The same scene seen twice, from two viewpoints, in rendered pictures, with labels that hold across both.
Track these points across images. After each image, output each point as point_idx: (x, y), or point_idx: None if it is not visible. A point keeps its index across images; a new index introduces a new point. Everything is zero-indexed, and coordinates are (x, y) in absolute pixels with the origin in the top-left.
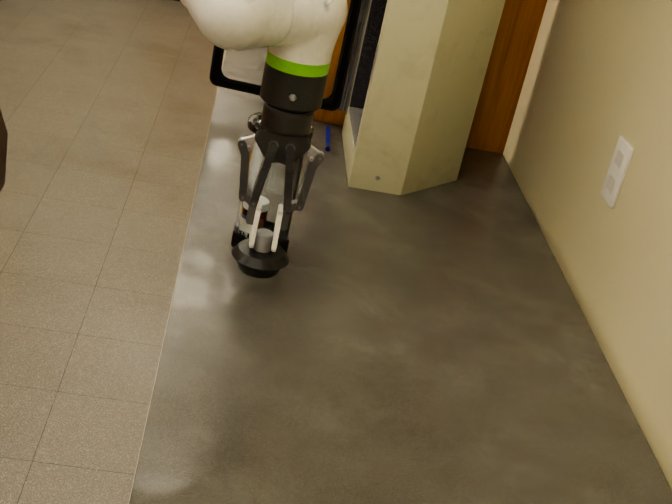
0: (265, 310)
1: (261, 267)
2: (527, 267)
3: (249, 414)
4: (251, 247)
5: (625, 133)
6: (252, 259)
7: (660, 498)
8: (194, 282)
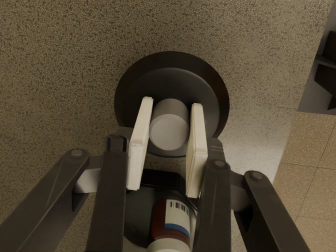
0: (161, 1)
1: (175, 55)
2: None
3: None
4: (196, 103)
5: None
6: (195, 70)
7: None
8: (277, 78)
